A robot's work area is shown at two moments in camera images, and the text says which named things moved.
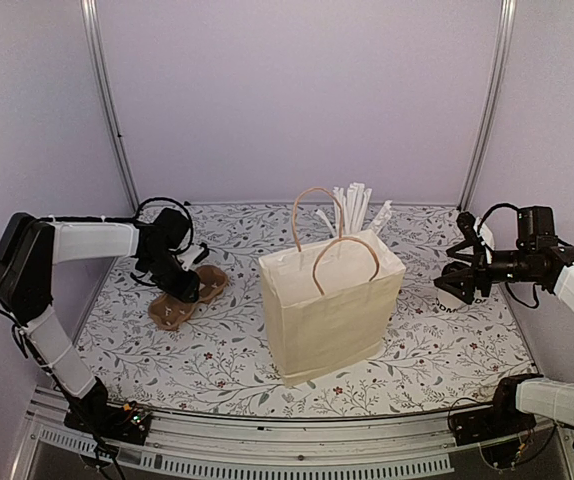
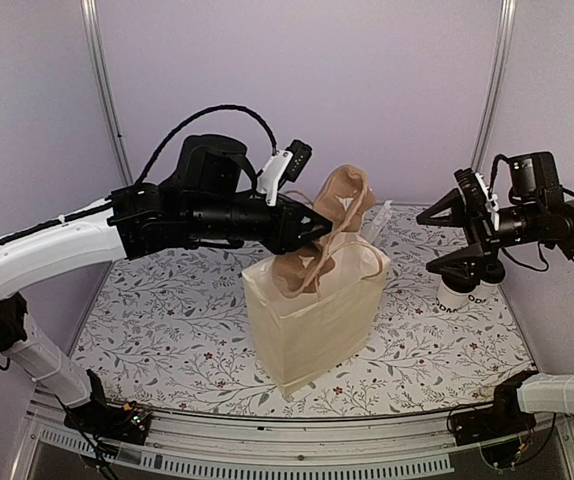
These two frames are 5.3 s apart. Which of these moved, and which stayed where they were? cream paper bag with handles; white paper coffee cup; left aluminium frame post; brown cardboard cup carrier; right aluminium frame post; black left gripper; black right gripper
Moved: brown cardboard cup carrier; black right gripper; cream paper bag with handles; black left gripper
Stayed: right aluminium frame post; white paper coffee cup; left aluminium frame post
